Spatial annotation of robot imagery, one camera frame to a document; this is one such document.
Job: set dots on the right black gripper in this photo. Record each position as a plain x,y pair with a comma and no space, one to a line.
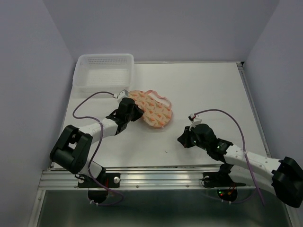
183,138

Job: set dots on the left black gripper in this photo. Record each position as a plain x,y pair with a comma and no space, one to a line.
139,113

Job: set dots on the floral orange laundry bag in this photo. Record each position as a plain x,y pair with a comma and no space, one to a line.
157,109

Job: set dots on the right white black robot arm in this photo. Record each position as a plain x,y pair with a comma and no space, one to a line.
281,177

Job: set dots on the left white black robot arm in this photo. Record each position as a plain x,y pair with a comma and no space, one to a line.
71,150

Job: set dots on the white perforated plastic basket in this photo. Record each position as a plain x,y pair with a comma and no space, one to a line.
103,72

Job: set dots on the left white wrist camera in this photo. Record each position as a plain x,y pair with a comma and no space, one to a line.
119,96

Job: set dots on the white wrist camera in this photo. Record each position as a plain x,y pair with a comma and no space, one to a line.
195,120
119,96

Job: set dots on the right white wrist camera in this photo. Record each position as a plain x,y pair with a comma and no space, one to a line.
195,120

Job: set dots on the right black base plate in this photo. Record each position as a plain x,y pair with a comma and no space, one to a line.
220,178

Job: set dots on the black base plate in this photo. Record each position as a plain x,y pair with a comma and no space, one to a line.
220,178
107,179

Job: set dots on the aluminium front rail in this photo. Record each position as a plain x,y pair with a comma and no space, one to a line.
185,178

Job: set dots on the aluminium rail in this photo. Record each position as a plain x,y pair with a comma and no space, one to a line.
185,178
240,66

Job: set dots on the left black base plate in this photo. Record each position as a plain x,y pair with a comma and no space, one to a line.
107,179

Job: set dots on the aluminium right side rail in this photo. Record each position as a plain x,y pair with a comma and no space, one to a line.
240,66

